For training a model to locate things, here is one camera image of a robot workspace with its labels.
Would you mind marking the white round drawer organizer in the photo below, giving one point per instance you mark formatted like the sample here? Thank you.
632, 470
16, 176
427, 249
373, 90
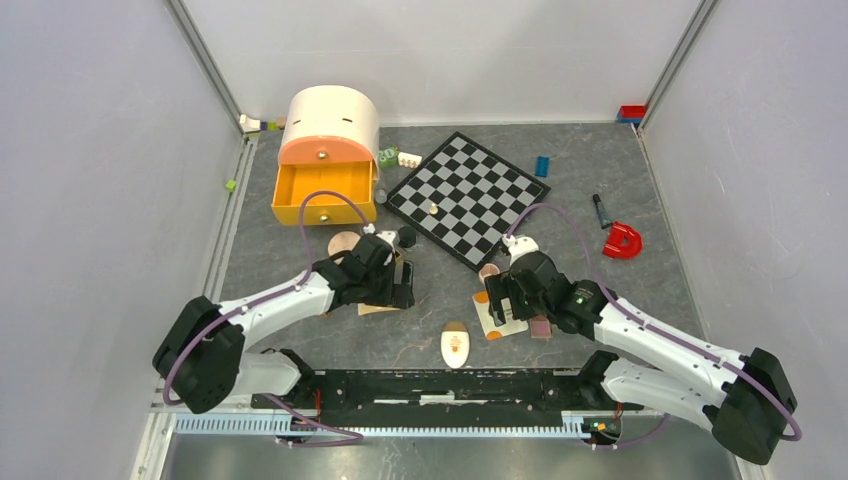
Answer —
333, 110

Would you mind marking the wooden handle makeup brush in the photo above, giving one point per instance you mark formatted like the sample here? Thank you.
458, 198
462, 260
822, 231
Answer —
365, 309

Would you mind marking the black tube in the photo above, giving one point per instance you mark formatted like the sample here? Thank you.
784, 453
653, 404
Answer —
603, 217

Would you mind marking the black round cap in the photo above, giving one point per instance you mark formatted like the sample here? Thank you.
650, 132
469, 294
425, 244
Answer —
407, 237

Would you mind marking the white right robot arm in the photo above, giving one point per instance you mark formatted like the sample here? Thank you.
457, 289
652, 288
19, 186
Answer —
745, 401

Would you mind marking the blue lego brick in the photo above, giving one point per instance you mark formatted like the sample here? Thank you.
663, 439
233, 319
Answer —
542, 166

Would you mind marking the small round pink jar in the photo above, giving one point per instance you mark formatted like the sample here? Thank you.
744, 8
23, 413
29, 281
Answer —
487, 270

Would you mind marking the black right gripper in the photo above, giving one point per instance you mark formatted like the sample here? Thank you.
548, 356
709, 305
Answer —
504, 285

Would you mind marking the green toy block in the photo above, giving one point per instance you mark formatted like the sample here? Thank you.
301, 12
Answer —
388, 157

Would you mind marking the yellow drawer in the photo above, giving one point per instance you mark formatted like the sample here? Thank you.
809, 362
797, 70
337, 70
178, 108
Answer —
332, 194

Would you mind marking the red letter D toy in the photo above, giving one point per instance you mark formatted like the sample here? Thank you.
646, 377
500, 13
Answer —
623, 242

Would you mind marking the red blue bricks corner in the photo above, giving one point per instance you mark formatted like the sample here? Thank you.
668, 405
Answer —
631, 114

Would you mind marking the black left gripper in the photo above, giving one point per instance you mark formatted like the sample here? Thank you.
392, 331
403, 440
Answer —
395, 294

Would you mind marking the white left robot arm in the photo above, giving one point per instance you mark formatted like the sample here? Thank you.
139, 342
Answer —
205, 358

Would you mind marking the black grey chessboard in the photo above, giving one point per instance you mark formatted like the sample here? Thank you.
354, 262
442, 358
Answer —
478, 193

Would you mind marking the black mounting rail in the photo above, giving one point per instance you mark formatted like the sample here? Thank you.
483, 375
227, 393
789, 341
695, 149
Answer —
448, 398

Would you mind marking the white lego brick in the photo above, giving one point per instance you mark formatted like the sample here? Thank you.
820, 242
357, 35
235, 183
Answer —
408, 160

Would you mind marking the white orange sachet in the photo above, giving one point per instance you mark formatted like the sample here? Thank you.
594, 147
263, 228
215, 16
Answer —
487, 320

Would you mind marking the pink brown blush palette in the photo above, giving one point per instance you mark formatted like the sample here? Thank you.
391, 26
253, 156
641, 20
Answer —
540, 328

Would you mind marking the round pink compact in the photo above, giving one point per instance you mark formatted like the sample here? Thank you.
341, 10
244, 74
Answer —
342, 241

